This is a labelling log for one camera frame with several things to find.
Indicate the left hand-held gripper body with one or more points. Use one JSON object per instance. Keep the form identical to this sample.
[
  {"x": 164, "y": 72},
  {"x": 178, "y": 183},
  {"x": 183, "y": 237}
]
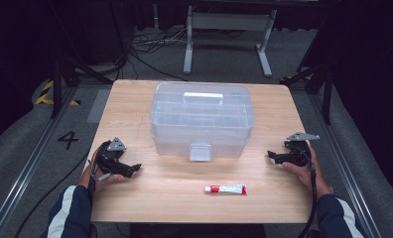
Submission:
[{"x": 106, "y": 158}]

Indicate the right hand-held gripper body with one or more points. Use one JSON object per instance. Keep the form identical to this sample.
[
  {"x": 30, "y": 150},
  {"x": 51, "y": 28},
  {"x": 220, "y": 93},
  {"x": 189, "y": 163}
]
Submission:
[{"x": 298, "y": 155}]

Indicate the red and white tube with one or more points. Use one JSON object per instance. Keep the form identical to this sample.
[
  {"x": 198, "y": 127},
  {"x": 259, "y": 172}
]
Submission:
[{"x": 227, "y": 189}]

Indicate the clear plastic storage box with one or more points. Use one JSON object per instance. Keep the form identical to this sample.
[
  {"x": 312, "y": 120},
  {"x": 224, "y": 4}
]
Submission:
[{"x": 201, "y": 115}]

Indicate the person's left hand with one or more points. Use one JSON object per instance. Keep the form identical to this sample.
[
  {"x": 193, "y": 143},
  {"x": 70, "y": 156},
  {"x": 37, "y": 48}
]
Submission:
[{"x": 106, "y": 179}]

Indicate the person's right hand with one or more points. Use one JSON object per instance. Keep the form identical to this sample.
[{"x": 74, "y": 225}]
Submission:
[{"x": 312, "y": 175}]

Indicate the black metal stand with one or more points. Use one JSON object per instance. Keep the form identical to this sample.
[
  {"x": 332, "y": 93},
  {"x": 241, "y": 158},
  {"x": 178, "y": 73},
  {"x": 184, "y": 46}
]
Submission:
[
  {"x": 327, "y": 95},
  {"x": 57, "y": 86}
]

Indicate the yellow and black floor tape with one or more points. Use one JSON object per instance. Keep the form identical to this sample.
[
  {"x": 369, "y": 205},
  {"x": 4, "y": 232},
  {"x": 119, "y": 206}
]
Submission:
[{"x": 45, "y": 97}]

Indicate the grey metal floor rail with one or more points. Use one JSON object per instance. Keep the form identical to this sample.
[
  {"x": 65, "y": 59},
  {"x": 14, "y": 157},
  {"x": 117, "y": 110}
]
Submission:
[
  {"x": 26, "y": 172},
  {"x": 343, "y": 158}
]

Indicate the grey metal frame stand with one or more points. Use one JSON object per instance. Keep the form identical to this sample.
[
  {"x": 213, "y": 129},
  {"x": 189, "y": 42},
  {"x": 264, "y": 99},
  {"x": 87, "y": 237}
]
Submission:
[{"x": 231, "y": 21}]

